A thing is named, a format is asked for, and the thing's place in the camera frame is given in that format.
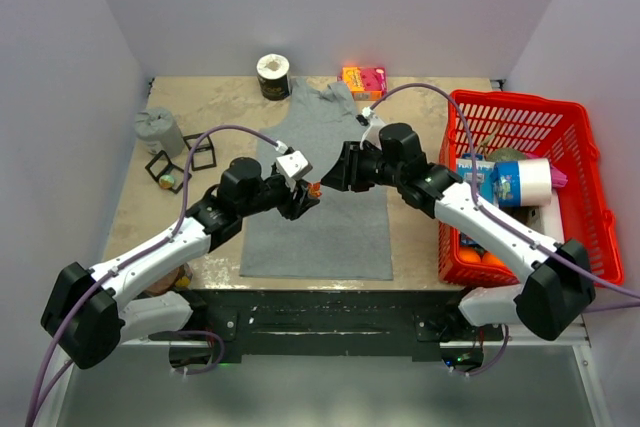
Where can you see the orange fruit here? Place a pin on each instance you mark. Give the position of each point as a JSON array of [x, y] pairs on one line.
[[490, 259], [469, 255]]

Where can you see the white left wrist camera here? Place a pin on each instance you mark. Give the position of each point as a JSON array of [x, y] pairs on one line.
[[291, 163]]

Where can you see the black brooch display case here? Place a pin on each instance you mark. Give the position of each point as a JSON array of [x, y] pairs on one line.
[[204, 154]]

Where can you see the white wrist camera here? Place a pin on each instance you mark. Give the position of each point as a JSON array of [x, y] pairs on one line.
[[373, 124], [291, 163]]

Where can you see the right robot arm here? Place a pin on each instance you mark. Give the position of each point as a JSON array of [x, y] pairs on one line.
[[555, 284]]

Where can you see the brown wooden block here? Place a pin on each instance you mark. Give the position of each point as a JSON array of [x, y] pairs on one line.
[[178, 278]]

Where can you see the pink packet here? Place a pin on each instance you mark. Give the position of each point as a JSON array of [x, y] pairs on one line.
[[558, 178]]

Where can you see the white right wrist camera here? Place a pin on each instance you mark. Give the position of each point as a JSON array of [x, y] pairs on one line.
[[373, 124]]

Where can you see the grey sleeveless shirt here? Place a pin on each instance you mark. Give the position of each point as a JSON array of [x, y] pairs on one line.
[[347, 235]]

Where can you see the blue razor package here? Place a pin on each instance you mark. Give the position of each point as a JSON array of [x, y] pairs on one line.
[[472, 177]]

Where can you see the red plastic basket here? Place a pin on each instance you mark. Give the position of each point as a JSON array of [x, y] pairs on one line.
[[540, 153]]

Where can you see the blue white wipes roll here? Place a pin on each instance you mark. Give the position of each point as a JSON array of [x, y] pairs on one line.
[[523, 183]]

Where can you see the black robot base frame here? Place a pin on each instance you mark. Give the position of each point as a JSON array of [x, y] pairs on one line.
[[232, 324]]

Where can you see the round iridescent brooch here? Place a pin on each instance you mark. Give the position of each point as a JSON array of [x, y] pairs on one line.
[[166, 182]]

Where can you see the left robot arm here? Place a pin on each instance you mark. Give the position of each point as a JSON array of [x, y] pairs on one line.
[[90, 311]]

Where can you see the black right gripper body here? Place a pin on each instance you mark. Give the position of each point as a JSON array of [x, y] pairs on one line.
[[368, 166]]

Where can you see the white box in basket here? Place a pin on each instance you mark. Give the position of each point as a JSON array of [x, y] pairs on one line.
[[547, 219]]

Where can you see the green round fruit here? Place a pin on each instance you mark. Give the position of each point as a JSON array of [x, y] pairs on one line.
[[506, 155]]

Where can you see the grey paper roll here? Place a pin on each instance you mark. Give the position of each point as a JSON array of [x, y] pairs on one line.
[[157, 129]]

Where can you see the orange maple leaf brooch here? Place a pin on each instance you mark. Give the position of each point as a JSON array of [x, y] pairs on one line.
[[314, 190]]

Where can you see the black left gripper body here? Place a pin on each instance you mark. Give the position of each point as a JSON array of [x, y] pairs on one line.
[[284, 200]]

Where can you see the toilet paper roll black wrapper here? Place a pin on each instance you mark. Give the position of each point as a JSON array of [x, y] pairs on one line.
[[273, 77]]

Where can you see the orange pink snack box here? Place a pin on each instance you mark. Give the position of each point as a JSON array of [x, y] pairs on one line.
[[365, 83]]

